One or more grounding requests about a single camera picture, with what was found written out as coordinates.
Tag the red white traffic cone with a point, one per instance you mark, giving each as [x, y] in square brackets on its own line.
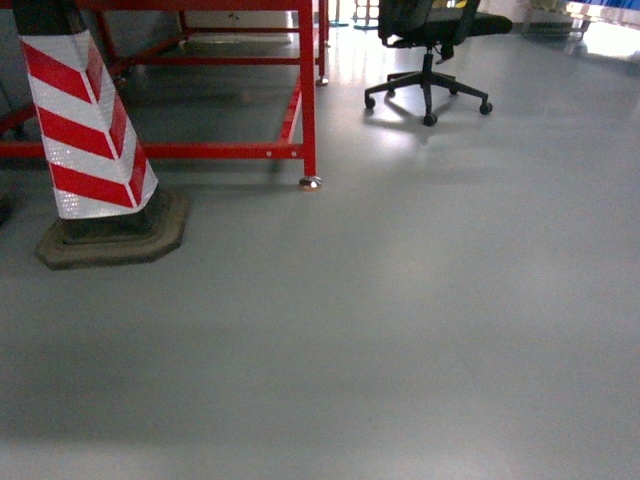
[110, 206]

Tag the black office chair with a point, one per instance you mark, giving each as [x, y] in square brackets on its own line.
[409, 24]

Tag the red metal table frame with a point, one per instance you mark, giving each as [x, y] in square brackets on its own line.
[198, 104]

